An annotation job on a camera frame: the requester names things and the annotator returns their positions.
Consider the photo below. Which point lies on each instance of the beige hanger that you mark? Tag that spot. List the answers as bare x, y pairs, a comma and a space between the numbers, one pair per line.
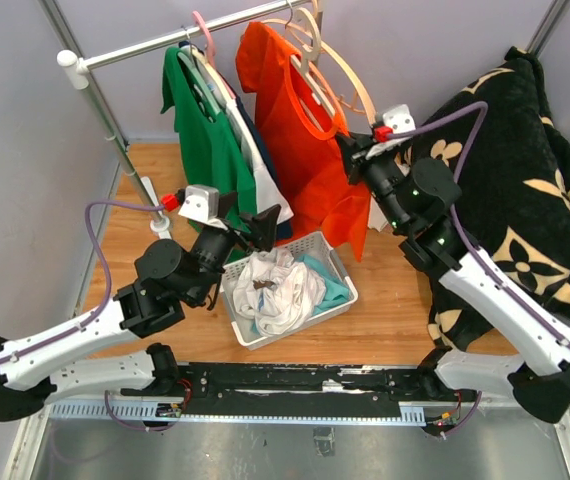
309, 23

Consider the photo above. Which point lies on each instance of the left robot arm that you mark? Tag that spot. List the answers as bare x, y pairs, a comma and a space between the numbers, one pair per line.
58, 363

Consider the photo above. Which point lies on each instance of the green hanger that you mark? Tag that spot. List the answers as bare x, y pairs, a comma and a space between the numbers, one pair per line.
198, 87

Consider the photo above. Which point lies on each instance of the teal t shirt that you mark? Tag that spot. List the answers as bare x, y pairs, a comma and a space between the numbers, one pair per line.
336, 292

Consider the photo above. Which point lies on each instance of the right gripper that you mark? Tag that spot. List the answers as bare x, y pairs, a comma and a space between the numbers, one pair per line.
351, 143

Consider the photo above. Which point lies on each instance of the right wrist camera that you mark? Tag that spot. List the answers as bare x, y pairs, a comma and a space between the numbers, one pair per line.
394, 120

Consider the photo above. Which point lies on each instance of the metal clothes rack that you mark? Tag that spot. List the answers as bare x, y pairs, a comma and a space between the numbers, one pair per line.
130, 88

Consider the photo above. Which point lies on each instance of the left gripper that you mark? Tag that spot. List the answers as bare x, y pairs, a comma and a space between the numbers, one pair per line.
264, 225

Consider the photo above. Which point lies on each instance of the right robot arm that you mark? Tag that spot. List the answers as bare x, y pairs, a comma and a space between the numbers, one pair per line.
417, 205

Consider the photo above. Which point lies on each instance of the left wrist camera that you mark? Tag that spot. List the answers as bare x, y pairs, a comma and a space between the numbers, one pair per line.
198, 203

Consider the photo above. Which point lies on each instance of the white plastic basket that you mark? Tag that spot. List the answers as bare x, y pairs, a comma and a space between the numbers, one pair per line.
313, 244

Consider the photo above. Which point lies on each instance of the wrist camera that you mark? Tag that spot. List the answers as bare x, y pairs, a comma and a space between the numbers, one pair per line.
394, 120
198, 203

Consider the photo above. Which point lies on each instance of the orange t shirt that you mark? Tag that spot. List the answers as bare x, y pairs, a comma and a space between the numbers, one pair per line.
300, 136

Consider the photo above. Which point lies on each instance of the white and navy shirt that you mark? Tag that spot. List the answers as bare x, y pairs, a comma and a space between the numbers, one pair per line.
251, 145

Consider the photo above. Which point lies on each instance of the pink hanger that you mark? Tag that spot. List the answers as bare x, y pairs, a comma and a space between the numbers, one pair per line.
210, 50

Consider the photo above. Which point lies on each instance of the aluminium frame post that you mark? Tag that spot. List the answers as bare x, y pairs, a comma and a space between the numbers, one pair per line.
550, 21

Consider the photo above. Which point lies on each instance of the white and pink shirt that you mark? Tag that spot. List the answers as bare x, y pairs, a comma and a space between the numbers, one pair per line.
277, 292

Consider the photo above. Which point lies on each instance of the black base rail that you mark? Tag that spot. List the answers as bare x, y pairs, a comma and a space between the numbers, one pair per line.
305, 390

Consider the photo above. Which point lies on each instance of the cream hanger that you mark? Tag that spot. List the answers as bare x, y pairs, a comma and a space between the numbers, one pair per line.
361, 102

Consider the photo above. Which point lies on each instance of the black floral blanket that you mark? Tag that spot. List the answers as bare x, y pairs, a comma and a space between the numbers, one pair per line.
515, 179

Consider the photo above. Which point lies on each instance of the green t shirt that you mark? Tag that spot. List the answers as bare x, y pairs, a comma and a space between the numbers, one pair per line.
209, 152

